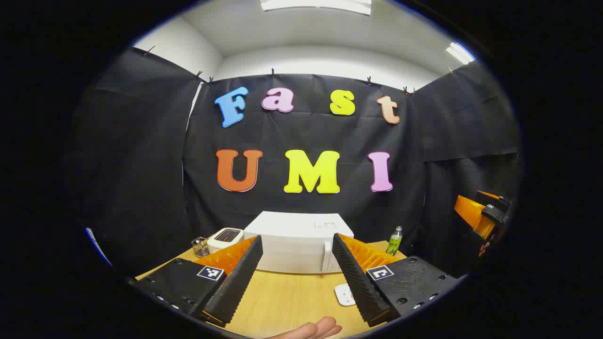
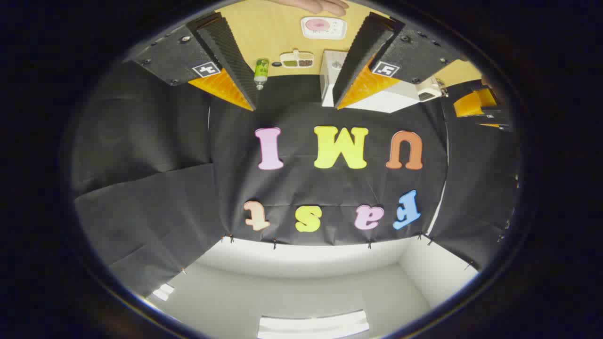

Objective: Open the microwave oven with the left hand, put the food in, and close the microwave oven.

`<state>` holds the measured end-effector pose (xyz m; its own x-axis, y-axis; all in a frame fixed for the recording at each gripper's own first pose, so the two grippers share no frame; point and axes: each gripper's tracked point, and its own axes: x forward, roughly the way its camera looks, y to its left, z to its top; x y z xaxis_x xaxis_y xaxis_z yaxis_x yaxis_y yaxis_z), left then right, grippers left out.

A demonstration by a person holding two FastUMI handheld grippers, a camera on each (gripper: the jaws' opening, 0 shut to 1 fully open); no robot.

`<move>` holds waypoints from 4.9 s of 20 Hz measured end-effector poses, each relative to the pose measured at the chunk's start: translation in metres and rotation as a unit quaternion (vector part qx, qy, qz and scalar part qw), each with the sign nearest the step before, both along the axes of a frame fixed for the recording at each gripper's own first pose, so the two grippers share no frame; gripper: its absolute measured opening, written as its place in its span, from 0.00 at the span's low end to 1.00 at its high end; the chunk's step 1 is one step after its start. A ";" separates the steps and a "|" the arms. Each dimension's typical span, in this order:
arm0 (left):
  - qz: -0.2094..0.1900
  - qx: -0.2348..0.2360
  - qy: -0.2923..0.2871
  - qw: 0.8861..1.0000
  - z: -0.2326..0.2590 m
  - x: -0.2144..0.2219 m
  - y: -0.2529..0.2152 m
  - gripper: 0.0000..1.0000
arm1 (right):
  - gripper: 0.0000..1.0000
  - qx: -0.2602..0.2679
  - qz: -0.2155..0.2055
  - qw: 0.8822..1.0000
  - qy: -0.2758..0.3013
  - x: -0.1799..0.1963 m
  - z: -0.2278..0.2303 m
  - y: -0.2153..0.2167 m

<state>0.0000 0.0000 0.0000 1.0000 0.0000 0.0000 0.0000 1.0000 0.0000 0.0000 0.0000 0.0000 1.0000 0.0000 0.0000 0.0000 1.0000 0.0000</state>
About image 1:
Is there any green drink bottle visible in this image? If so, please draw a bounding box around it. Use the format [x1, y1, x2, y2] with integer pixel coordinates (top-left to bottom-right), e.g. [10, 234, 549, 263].
[386, 226, 403, 256]

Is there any white toaster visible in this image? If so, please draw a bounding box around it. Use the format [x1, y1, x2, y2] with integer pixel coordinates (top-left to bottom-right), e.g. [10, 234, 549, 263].
[207, 228, 244, 254]

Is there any white microwave oven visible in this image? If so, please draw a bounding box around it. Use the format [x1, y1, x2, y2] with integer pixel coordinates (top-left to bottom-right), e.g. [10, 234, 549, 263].
[244, 211, 355, 274]

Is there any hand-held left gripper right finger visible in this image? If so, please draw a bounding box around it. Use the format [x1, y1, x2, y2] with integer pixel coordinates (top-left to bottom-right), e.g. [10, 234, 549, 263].
[332, 233, 461, 328]

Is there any long ceiling light panel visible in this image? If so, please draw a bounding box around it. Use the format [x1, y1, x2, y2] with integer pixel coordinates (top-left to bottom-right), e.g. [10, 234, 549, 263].
[259, 0, 373, 16]

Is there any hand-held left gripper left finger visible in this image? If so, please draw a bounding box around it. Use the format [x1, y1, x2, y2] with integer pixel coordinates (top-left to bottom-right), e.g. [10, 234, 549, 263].
[127, 234, 264, 327]

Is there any white square plate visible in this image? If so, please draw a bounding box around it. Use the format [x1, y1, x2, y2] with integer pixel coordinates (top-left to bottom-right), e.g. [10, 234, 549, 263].
[334, 283, 359, 307]

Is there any small ceiling light panel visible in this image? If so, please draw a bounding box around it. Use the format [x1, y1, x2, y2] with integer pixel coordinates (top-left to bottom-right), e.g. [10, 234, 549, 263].
[447, 42, 475, 65]

